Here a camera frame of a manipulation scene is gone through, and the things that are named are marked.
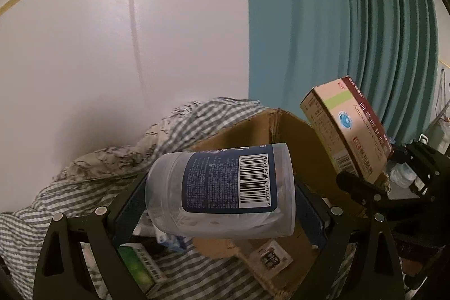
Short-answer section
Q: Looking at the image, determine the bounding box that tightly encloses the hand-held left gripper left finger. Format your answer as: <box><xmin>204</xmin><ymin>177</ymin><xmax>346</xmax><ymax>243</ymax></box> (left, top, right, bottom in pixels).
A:
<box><xmin>32</xmin><ymin>173</ymin><xmax>148</xmax><ymax>300</ymax></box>

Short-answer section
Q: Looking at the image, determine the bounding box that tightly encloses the teal curtain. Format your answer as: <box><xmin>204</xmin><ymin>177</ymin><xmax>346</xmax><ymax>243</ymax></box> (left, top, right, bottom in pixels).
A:
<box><xmin>240</xmin><ymin>0</ymin><xmax>442</xmax><ymax>160</ymax></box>

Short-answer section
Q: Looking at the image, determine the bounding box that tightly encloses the beige maroon medicine box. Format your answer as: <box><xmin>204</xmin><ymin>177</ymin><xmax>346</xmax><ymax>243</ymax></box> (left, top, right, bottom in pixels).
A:
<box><xmin>300</xmin><ymin>76</ymin><xmax>395</xmax><ymax>185</ymax></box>

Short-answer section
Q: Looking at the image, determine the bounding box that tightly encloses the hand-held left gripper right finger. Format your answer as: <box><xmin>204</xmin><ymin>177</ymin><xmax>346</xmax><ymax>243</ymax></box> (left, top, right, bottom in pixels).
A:
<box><xmin>293</xmin><ymin>179</ymin><xmax>408</xmax><ymax>300</ymax></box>

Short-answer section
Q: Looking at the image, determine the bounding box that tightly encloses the white plastic object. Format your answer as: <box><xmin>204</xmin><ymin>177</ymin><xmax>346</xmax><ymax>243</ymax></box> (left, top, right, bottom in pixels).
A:
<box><xmin>427</xmin><ymin>121</ymin><xmax>450</xmax><ymax>153</ymax></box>

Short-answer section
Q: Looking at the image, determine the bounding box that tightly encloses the clear plastic jar blue label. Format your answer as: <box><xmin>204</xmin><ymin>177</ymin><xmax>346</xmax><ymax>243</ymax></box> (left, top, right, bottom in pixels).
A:
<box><xmin>145</xmin><ymin>143</ymin><xmax>296</xmax><ymax>239</ymax></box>

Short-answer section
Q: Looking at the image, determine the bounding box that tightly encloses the blue white tissue pack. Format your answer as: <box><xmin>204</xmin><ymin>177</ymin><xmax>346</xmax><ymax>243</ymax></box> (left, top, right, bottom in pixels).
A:
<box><xmin>155</xmin><ymin>233</ymin><xmax>192</xmax><ymax>253</ymax></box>

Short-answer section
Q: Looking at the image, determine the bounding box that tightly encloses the green white carton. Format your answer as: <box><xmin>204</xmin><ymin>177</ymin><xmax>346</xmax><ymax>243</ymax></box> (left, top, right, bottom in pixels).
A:
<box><xmin>118</xmin><ymin>242</ymin><xmax>168</xmax><ymax>290</ymax></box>

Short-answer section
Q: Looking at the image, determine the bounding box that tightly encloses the floral pillow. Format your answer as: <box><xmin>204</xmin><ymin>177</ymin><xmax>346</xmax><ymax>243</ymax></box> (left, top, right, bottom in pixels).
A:
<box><xmin>58</xmin><ymin>100</ymin><xmax>197</xmax><ymax>181</ymax></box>

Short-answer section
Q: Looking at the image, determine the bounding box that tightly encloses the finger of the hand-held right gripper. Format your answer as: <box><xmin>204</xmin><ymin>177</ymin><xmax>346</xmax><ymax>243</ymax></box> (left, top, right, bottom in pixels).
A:
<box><xmin>336</xmin><ymin>172</ymin><xmax>422</xmax><ymax>213</ymax></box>
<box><xmin>394</xmin><ymin>143</ymin><xmax>450</xmax><ymax>202</ymax></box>

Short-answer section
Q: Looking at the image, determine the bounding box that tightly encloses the cardboard box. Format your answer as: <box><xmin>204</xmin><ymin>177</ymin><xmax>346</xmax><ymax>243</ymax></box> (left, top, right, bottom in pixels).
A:
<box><xmin>188</xmin><ymin>107</ymin><xmax>391</xmax><ymax>300</ymax></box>

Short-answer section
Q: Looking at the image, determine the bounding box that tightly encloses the grey white checked blanket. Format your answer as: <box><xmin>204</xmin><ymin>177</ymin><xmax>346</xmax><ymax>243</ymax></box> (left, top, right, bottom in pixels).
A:
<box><xmin>0</xmin><ymin>98</ymin><xmax>356</xmax><ymax>300</ymax></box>

